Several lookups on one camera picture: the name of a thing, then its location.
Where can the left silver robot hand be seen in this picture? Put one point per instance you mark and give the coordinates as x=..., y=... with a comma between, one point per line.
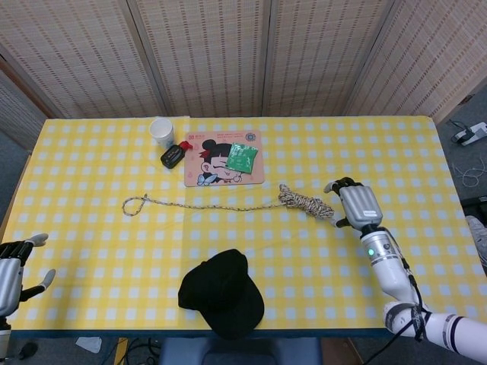
x=9, y=281

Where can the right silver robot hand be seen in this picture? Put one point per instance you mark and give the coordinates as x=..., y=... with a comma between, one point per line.
x=359, y=203

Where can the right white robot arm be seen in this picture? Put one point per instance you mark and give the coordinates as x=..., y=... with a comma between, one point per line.
x=392, y=273

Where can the yellow checkered tablecloth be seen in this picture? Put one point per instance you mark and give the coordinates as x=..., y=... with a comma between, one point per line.
x=342, y=159

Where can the crumpled white paper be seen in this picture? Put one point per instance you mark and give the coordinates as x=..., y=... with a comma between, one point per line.
x=89, y=343

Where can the table with blue edge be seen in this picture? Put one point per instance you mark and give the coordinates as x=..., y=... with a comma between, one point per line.
x=114, y=334

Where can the black floor object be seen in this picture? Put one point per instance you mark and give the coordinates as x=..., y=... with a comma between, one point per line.
x=477, y=205

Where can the grey shoe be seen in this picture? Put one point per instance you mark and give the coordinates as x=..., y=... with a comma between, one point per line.
x=480, y=235

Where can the green foil packet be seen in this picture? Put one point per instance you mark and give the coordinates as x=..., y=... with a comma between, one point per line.
x=241, y=157

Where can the white power strip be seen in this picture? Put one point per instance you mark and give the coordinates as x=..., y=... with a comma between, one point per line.
x=473, y=134

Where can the woven bamboo screen panel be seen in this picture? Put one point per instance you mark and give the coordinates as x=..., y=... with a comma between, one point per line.
x=76, y=57
x=213, y=57
x=430, y=57
x=323, y=57
x=15, y=110

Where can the black baseball cap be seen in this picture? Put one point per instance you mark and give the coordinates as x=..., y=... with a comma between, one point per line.
x=224, y=292

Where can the pink cartoon mouse pad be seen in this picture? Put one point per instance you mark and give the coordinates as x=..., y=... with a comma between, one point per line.
x=198, y=159

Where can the blue chair seat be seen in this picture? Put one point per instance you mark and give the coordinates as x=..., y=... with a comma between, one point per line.
x=236, y=351

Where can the black key fob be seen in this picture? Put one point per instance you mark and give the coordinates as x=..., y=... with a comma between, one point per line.
x=171, y=156

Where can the white paper cup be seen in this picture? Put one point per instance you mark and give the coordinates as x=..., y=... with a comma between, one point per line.
x=163, y=133

